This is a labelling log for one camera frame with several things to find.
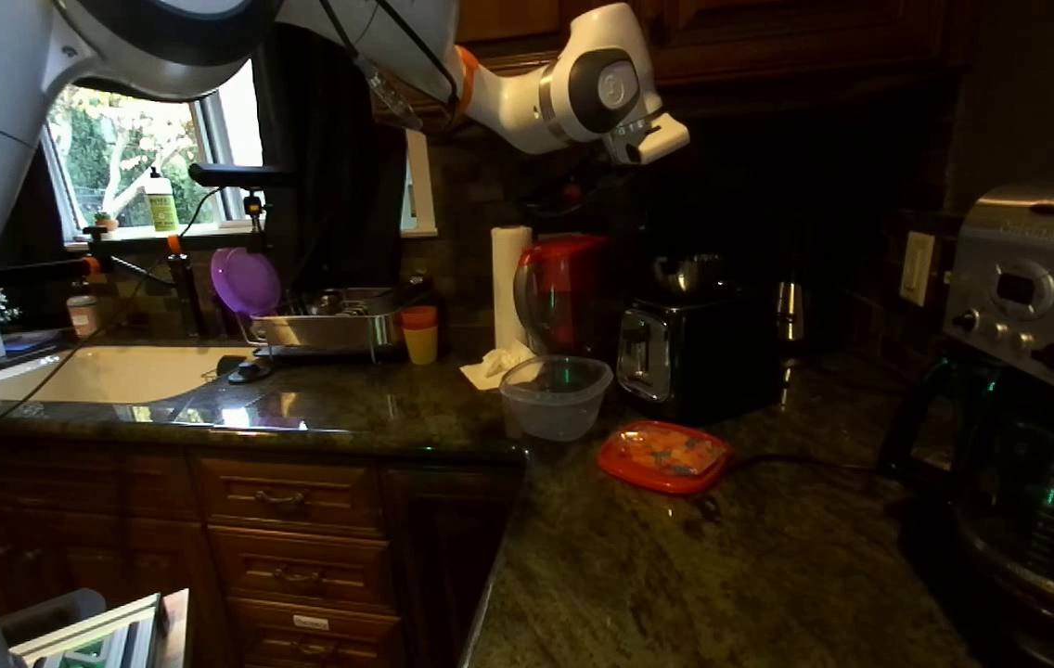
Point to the white paper towel roll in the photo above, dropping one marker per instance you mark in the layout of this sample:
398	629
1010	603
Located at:
506	284

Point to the white wall mounted item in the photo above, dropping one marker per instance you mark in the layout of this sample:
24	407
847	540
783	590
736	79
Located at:
420	188

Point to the small bottle red cap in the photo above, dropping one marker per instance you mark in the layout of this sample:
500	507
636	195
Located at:
83	315

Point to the metal dish tray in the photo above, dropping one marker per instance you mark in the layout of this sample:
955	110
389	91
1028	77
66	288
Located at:
326	330

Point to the pale sink basin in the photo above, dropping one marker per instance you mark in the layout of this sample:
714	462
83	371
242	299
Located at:
119	371

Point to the clear plastic food container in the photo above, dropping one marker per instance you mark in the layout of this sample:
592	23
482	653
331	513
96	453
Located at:
560	401

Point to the white wall outlet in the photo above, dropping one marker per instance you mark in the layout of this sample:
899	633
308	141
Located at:
918	266

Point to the red orange container lid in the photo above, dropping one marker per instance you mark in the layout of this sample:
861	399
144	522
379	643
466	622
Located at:
665	456

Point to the white paper napkin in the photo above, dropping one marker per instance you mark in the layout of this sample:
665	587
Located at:
496	370

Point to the dark wooden lower cabinet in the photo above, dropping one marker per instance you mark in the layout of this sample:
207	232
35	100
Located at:
290	496

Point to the green dish soap bottle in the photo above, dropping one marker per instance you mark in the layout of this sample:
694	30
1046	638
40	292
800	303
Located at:
161	206

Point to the red water pitcher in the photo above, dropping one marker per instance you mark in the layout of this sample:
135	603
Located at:
568	292

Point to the silver black coffee maker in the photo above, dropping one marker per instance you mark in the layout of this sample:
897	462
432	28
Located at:
1033	310

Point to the purple round plate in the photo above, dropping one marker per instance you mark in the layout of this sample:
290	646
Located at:
248	284

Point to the orange plastic cup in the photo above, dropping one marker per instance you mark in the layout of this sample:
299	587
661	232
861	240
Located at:
420	334

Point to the black camera stand orange joints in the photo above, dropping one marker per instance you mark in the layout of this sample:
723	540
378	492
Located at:
234	177

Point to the black chrome toaster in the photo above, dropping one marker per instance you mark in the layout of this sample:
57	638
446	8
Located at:
707	354

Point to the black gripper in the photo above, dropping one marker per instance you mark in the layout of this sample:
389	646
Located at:
676	188

